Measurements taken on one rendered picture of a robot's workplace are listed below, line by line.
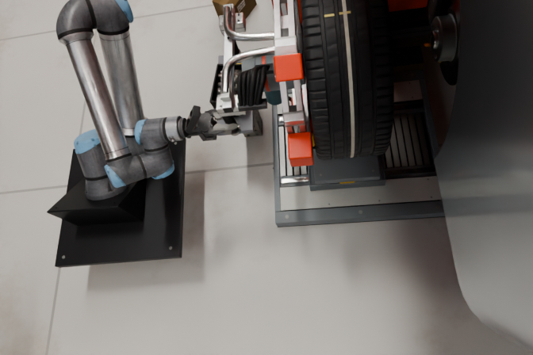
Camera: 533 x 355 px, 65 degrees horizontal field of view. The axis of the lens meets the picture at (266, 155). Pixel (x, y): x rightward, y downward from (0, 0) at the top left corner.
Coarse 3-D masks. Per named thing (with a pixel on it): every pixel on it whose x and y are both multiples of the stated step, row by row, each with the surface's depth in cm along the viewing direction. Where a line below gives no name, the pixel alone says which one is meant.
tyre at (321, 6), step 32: (320, 0) 115; (352, 0) 113; (384, 0) 111; (320, 32) 113; (352, 32) 111; (384, 32) 110; (320, 64) 113; (352, 64) 112; (384, 64) 112; (320, 96) 116; (384, 96) 115; (320, 128) 122; (384, 128) 122
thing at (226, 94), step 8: (264, 48) 132; (272, 48) 131; (232, 56) 133; (240, 56) 132; (248, 56) 132; (256, 56) 133; (224, 64) 132; (232, 64) 133; (224, 72) 131; (224, 80) 130; (224, 88) 128; (224, 96) 128
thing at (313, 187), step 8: (312, 168) 206; (384, 168) 197; (312, 176) 204; (384, 176) 196; (312, 184) 203; (320, 184) 200; (328, 184) 199; (336, 184) 199; (344, 184) 199; (352, 184) 199; (360, 184) 199; (368, 184) 199; (376, 184) 200; (384, 184) 200
